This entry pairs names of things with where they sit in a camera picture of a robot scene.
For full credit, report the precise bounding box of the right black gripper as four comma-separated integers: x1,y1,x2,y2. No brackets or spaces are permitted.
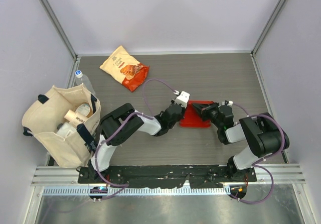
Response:
191,102,223,129

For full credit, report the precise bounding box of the red paper box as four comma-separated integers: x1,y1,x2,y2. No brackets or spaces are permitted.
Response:
179,100,214,128

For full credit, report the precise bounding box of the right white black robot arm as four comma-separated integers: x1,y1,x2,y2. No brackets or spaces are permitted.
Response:
192,100,290,181

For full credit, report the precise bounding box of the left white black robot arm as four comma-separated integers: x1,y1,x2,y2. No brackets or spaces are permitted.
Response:
88,101,187,183

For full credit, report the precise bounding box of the cassava chips bag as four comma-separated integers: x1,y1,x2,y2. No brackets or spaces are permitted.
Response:
99,46,149,92

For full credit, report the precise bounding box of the beige cylindrical bottle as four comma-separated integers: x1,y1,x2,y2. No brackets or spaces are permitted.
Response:
64,110,93,127

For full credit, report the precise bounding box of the clear plastic water bottle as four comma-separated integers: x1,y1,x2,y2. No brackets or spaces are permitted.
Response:
75,70,96,95

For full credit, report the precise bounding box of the white pouch in bag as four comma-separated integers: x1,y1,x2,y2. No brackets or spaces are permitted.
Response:
56,122,76,138

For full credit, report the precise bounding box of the beige canvas tote bag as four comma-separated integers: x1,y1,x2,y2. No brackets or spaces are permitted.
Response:
22,84,101,168

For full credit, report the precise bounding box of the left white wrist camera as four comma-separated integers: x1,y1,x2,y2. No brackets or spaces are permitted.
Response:
174,90,190,108

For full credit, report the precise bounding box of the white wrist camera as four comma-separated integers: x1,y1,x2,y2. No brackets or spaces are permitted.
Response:
174,90,190,108
222,100,234,106

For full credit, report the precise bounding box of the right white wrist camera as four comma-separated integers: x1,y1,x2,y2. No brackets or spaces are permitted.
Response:
222,100,234,106

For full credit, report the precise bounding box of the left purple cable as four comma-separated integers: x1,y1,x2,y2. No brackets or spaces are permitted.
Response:
92,78,179,201

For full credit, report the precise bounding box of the purple cable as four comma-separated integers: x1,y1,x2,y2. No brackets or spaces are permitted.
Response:
229,101,288,204
92,78,179,201

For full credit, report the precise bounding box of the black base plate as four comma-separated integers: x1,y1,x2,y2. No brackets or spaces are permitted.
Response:
76,165,257,189

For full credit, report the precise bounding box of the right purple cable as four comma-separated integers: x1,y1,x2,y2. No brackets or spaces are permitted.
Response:
229,101,288,204

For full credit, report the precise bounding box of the white slotted cable duct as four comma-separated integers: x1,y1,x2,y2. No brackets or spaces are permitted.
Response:
43,185,231,196

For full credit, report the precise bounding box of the aluminium frame rail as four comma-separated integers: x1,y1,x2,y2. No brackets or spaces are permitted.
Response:
32,164,305,188

